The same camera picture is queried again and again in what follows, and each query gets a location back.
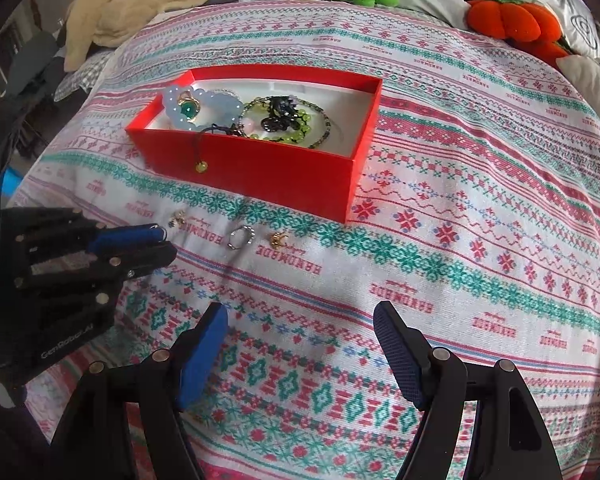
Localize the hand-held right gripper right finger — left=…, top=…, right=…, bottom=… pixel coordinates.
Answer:
left=373, top=301, right=563, bottom=480

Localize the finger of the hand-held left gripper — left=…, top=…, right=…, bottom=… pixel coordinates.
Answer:
left=17, top=241, right=178, bottom=291
left=2, top=208, right=168, bottom=261

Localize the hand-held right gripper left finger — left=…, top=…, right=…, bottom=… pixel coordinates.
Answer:
left=50, top=302, right=229, bottom=480

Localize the silver ring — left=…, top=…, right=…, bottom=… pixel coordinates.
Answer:
left=227, top=226, right=256, bottom=251

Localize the black cord gold pendant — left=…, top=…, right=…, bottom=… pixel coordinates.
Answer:
left=196, top=122, right=247, bottom=173

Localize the gold ring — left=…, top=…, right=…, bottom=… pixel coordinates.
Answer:
left=176, top=89, right=202, bottom=122

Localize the red cardboard box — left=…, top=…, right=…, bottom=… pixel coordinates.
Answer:
left=126, top=65, right=384, bottom=224

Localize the pale blue bead bracelet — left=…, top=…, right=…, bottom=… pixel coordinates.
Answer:
left=161, top=85, right=245, bottom=133

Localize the light green bead bracelet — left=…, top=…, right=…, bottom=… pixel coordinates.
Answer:
left=242, top=97, right=313, bottom=144

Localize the black bead bracelet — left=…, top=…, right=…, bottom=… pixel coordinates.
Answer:
left=261, top=96, right=302, bottom=133

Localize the dark green bead bracelet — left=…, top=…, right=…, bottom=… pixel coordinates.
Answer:
left=300, top=101, right=332, bottom=150

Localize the blue mat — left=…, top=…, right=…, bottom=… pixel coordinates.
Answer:
left=0, top=169, right=25, bottom=202

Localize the grey checkered cloth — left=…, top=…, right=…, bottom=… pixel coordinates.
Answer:
left=55, top=50, right=113, bottom=103

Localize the patterned red green blanket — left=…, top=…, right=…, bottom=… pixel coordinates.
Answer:
left=20, top=0, right=600, bottom=480

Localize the dark cloth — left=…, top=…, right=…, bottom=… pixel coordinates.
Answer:
left=5, top=30, right=68, bottom=106

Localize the beige fleece blanket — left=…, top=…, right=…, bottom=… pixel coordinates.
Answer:
left=62, top=0, right=218, bottom=73

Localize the white deer print pillow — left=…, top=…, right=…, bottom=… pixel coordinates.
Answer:
left=555, top=55, right=600, bottom=121

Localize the orange plush toy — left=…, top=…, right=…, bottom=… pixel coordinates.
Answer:
left=466, top=0, right=573, bottom=58

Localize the white circle print pillow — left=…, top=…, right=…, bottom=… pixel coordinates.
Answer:
left=545, top=0, right=600, bottom=57

